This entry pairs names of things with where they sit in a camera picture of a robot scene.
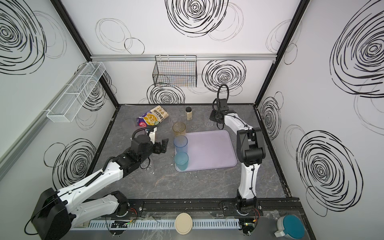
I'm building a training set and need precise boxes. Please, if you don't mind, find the blue drinking glass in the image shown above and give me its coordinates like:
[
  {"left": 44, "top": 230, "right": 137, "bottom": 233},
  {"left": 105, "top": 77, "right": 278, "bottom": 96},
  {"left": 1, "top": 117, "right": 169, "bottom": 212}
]
[{"left": 174, "top": 135, "right": 188, "bottom": 154}]

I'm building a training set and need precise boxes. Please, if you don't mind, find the yellow drinking glass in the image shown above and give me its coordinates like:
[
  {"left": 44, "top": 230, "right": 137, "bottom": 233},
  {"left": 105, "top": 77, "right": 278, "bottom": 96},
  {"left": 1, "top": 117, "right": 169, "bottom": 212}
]
[{"left": 172, "top": 122, "right": 186, "bottom": 137}]

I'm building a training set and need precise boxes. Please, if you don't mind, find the teal drinking glass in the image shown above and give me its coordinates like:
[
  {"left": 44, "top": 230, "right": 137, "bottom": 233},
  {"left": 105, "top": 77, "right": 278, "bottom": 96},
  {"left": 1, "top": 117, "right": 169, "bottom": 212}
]
[{"left": 174, "top": 152, "right": 189, "bottom": 171}]

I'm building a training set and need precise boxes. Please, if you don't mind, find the lilac plastic tray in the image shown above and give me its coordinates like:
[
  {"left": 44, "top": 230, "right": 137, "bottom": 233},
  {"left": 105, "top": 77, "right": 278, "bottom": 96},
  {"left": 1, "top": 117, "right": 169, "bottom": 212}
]
[{"left": 175, "top": 130, "right": 238, "bottom": 172}]

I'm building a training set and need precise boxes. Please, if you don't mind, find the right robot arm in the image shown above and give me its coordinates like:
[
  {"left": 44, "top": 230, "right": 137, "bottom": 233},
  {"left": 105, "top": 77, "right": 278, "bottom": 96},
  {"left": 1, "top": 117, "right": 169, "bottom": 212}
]
[{"left": 210, "top": 98, "right": 266, "bottom": 214}]

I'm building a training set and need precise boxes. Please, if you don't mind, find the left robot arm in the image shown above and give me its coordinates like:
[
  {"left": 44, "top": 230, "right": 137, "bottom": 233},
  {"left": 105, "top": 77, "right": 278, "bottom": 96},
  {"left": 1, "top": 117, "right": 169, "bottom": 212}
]
[{"left": 30, "top": 135, "right": 169, "bottom": 240}]

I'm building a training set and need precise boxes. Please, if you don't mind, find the clear glass near tray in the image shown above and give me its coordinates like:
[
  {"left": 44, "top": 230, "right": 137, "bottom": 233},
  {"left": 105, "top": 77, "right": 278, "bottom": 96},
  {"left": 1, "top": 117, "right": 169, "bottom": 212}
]
[{"left": 204, "top": 117, "right": 214, "bottom": 128}]

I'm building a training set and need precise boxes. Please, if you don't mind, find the colourful snack bag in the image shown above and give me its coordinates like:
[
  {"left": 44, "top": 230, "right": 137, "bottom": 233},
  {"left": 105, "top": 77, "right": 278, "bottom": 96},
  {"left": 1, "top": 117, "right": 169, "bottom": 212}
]
[{"left": 137, "top": 106, "right": 169, "bottom": 128}]

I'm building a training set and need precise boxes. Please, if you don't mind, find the spice bottle black cap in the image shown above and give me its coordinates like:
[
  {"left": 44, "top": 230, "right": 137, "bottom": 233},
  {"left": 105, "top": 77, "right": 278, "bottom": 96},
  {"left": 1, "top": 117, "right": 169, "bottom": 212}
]
[{"left": 186, "top": 107, "right": 193, "bottom": 121}]

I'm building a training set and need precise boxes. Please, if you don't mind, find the beige round lid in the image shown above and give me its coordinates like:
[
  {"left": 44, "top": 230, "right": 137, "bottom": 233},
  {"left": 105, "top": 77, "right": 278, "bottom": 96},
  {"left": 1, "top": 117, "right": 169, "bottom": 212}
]
[{"left": 175, "top": 213, "right": 193, "bottom": 235}]

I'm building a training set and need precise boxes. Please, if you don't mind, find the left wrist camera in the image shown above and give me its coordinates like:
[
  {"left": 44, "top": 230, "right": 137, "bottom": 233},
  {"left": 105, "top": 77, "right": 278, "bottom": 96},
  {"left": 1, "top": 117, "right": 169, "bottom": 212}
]
[{"left": 149, "top": 127, "right": 157, "bottom": 144}]

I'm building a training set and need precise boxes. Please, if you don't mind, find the black wire basket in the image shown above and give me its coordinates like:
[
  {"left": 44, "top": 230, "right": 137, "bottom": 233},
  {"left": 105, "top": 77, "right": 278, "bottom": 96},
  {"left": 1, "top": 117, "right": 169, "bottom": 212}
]
[{"left": 152, "top": 55, "right": 198, "bottom": 88}]

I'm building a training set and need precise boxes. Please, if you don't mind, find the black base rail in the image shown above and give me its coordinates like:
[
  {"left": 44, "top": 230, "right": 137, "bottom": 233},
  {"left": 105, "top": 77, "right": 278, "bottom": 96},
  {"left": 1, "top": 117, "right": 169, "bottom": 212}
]
[{"left": 128, "top": 198, "right": 303, "bottom": 217}]

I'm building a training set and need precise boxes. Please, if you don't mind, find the white mesh wall shelf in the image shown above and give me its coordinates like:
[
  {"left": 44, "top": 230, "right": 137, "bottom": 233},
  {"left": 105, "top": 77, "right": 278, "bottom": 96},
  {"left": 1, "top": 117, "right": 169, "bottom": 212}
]
[{"left": 47, "top": 62, "right": 106, "bottom": 123}]

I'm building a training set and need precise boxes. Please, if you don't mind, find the white slotted cable duct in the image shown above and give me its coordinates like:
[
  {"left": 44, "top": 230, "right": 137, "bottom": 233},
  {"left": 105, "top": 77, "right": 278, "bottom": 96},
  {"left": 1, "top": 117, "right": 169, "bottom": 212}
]
[{"left": 72, "top": 219, "right": 241, "bottom": 231}]

